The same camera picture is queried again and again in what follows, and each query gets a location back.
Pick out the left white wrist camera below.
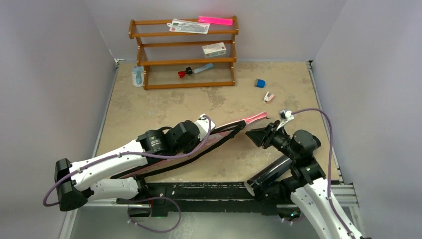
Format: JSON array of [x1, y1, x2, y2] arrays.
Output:
[[194, 114, 216, 134]]

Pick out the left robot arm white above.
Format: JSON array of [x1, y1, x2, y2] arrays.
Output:
[[49, 116, 215, 212]]

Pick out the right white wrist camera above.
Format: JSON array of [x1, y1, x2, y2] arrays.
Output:
[[277, 108, 294, 130]]

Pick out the white red small box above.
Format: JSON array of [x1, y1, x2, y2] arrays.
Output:
[[202, 42, 227, 58]]

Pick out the pink fluorescent bar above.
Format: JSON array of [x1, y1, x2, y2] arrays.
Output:
[[198, 16, 233, 26]]

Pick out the black shuttlecock tube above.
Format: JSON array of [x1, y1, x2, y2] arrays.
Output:
[[244, 156, 292, 199]]

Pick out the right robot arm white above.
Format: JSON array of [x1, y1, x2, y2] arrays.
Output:
[[246, 121, 364, 239]]

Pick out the small pink white clip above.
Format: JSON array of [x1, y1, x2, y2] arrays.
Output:
[[263, 92, 274, 103]]

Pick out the wooden three-tier shelf rack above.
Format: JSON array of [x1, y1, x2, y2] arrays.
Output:
[[128, 15, 239, 90]]

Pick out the white packaged item on shelf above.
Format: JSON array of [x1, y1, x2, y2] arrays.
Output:
[[166, 19, 210, 34]]

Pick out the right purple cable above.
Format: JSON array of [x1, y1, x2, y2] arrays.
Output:
[[290, 108, 358, 239]]

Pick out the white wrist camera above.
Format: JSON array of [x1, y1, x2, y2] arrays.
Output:
[[277, 108, 294, 130], [194, 114, 216, 134]]

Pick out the red black blue marker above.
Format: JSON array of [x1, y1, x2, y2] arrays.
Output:
[[178, 63, 213, 78]]

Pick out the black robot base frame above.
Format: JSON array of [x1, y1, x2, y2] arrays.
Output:
[[67, 183, 360, 219]]

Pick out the light blue white device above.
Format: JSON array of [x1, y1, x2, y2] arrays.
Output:
[[132, 66, 144, 87]]

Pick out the pink sport racket bag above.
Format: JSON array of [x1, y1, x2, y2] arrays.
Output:
[[111, 111, 268, 179]]

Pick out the small blue white object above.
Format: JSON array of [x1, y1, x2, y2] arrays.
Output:
[[254, 79, 266, 88]]

